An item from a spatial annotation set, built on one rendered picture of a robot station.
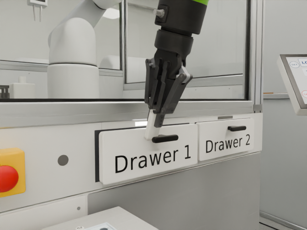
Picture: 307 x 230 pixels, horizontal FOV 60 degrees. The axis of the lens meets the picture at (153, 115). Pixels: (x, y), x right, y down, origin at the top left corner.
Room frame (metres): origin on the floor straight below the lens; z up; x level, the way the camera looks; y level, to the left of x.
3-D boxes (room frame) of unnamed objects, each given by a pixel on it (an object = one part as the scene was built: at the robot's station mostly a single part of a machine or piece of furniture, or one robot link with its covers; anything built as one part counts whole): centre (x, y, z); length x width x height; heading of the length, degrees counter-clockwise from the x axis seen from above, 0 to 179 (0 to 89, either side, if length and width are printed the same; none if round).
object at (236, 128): (0.83, -0.25, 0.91); 0.07 x 0.04 x 0.01; 129
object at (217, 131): (0.85, -0.24, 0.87); 0.29 x 0.02 x 0.11; 129
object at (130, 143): (0.64, 0.00, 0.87); 0.29 x 0.02 x 0.11; 129
